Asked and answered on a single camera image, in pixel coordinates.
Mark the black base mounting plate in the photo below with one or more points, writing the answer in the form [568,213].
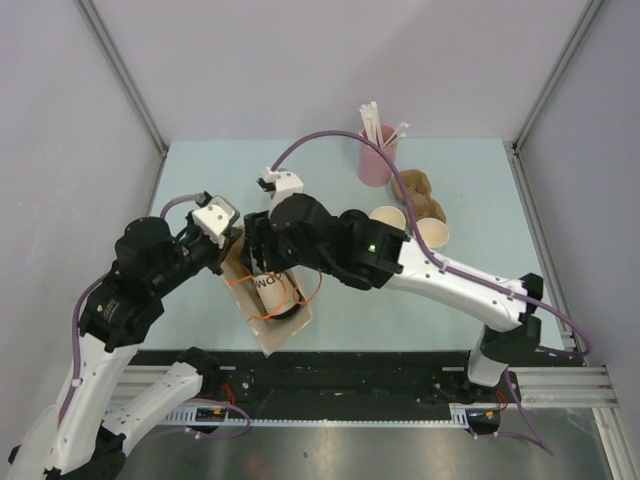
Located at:
[251,377]

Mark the white cable duct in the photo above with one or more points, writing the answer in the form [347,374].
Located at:
[365,411]

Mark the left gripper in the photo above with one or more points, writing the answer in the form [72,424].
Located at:
[218,250]

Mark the white wrapped straws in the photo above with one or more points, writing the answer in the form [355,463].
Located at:
[373,127]

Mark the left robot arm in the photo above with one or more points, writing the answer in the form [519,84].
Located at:
[76,438]

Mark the brown cardboard cup carrier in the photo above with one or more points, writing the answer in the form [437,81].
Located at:
[419,189]

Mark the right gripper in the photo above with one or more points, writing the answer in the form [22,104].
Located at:
[258,232]

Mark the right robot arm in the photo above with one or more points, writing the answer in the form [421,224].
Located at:
[364,253]

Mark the pink straw holder cup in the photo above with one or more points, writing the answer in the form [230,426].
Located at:
[373,171]

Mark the brown paper takeout bag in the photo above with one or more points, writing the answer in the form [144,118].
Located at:
[271,334]

